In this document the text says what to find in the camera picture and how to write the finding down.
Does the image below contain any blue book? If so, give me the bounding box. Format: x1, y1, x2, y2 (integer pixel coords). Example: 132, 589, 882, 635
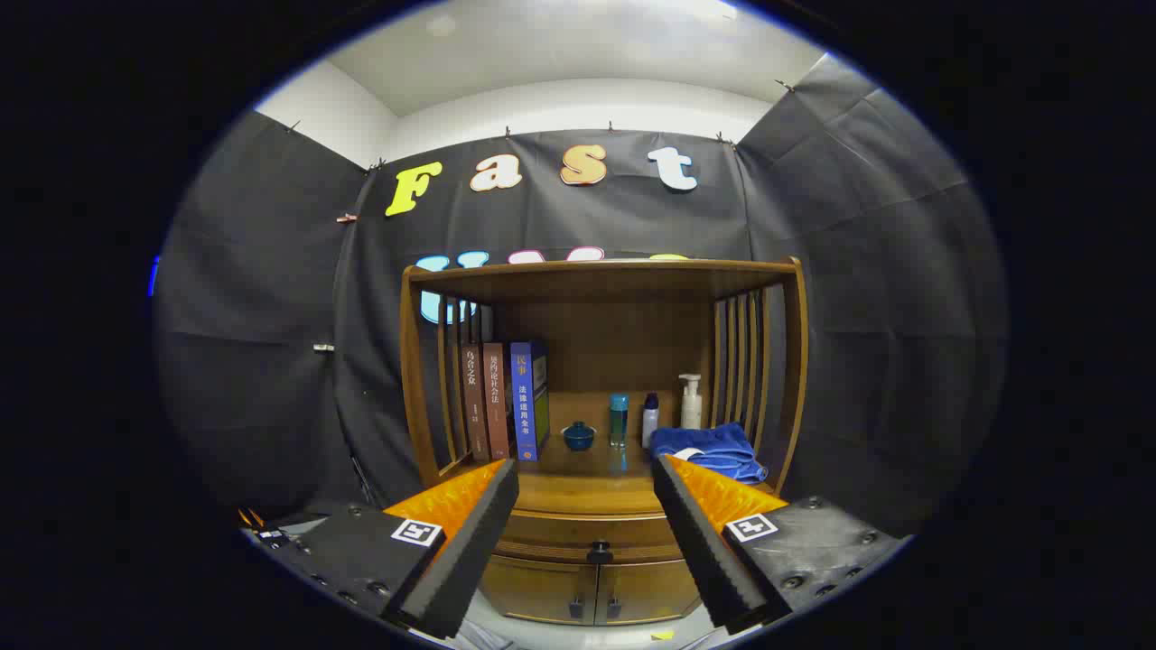
510, 339, 550, 462

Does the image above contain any wooden countertop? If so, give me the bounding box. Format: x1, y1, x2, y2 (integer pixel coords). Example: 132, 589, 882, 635
443, 390, 778, 517

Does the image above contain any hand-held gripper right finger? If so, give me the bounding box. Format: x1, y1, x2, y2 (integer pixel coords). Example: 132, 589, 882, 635
650, 453, 909, 636

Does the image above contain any dark brown book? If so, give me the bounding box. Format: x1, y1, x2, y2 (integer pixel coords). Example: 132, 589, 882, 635
461, 343, 490, 463

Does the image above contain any wooden cabinet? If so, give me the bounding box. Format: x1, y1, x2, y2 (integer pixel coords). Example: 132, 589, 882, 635
400, 257, 809, 628

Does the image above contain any blue folded towel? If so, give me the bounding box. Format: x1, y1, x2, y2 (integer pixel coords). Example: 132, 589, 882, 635
648, 422, 769, 485

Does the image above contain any reddish brown book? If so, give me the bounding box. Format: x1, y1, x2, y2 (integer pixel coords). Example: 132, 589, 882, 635
482, 341, 514, 460

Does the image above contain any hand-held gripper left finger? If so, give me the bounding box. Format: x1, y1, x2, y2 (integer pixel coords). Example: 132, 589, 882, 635
239, 458, 521, 640

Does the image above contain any wooden drawer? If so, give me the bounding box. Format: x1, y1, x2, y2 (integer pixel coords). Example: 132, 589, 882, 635
497, 510, 694, 566

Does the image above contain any wooden cabinet door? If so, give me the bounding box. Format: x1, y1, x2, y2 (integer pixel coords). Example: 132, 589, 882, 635
596, 560, 704, 626
479, 555, 599, 626

